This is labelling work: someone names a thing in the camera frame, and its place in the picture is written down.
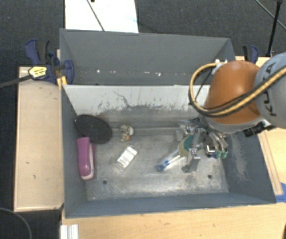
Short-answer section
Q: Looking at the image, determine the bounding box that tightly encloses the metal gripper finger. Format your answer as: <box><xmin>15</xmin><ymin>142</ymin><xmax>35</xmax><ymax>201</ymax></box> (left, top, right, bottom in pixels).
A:
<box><xmin>175</xmin><ymin>122</ymin><xmax>198</xmax><ymax>141</ymax></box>
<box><xmin>181</xmin><ymin>149</ymin><xmax>201</xmax><ymax>174</ymax></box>

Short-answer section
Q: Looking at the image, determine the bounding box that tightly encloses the green and yellow round disc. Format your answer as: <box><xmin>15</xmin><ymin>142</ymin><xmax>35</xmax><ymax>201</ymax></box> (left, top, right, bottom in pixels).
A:
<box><xmin>177</xmin><ymin>135</ymin><xmax>204</xmax><ymax>157</ymax></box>

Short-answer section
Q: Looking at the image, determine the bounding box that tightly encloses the blue and white toothbrush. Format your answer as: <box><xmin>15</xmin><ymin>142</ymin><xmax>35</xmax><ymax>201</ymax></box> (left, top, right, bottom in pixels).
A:
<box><xmin>155</xmin><ymin>149</ymin><xmax>184</xmax><ymax>173</ymax></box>

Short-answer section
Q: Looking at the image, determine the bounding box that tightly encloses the grey metal bin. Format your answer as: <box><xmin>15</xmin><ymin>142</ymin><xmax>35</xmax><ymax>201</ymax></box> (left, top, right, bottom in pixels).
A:
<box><xmin>59</xmin><ymin>28</ymin><xmax>277</xmax><ymax>219</ymax></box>

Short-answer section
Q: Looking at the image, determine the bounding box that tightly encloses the small beige skull toy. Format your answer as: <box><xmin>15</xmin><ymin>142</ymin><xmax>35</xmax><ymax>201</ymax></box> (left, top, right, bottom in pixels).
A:
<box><xmin>119</xmin><ymin>124</ymin><xmax>135</xmax><ymax>143</ymax></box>

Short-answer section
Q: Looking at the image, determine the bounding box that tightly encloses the black oval brush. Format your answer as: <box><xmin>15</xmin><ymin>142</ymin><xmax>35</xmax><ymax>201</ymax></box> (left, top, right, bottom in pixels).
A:
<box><xmin>73</xmin><ymin>114</ymin><xmax>113</xmax><ymax>145</ymax></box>

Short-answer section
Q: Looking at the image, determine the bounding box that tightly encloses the purple and white stapler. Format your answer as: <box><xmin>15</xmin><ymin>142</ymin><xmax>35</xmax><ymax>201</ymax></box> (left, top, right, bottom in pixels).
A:
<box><xmin>76</xmin><ymin>136</ymin><xmax>97</xmax><ymax>181</ymax></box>

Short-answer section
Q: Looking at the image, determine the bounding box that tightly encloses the pale wood board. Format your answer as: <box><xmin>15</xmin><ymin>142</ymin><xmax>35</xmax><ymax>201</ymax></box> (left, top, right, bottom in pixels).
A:
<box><xmin>13</xmin><ymin>66</ymin><xmax>65</xmax><ymax>213</ymax></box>

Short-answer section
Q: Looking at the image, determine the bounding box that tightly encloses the black cylinder on white bracket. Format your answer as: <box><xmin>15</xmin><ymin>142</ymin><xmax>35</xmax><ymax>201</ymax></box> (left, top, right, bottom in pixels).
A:
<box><xmin>242</xmin><ymin>119</ymin><xmax>276</xmax><ymax>138</ymax></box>

